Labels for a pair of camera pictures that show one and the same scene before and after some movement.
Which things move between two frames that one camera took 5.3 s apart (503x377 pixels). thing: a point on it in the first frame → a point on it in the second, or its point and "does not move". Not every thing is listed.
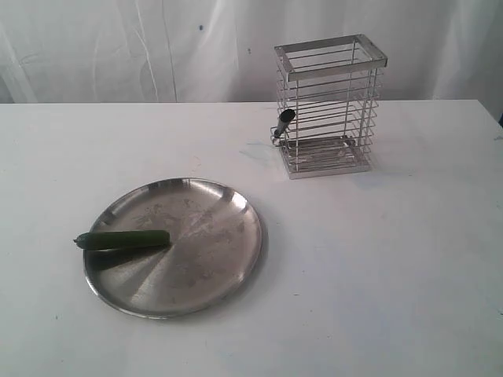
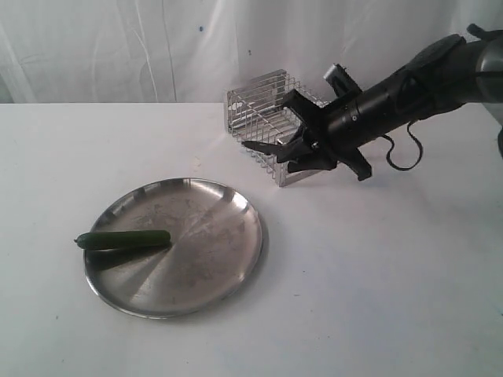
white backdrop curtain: x=205 y=51 does not move
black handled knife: x=285 y=117 → x=269 y=148
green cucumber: x=121 y=238 does not move
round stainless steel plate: x=214 y=248 does not move
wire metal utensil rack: x=328 y=98 → x=256 y=113
